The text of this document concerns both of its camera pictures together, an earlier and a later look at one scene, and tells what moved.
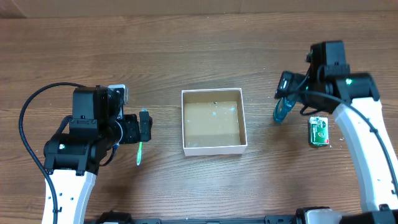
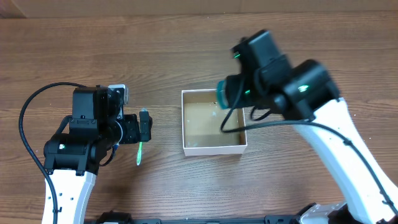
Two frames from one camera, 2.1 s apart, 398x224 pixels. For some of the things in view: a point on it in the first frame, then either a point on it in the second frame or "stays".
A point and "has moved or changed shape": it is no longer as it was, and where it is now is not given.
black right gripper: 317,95 → 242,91
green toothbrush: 139,153 stays
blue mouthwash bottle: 282,109 has moved or changed shape
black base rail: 111,218 stays
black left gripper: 145,126 stays
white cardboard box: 213,121 stays
